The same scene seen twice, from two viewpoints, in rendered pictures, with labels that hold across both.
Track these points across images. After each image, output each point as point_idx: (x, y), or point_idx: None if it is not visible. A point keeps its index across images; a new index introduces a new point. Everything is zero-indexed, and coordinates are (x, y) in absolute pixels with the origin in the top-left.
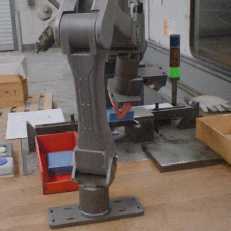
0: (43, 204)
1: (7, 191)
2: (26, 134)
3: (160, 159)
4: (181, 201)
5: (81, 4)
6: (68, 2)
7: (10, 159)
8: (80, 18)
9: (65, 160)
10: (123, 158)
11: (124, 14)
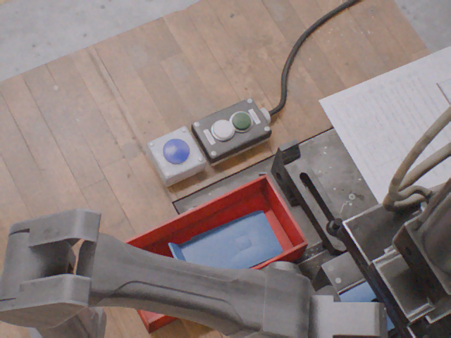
0: None
1: (113, 199)
2: (356, 129)
3: None
4: None
5: (88, 243)
6: (43, 228)
7: (194, 163)
8: (10, 269)
9: (235, 254)
10: None
11: (203, 312)
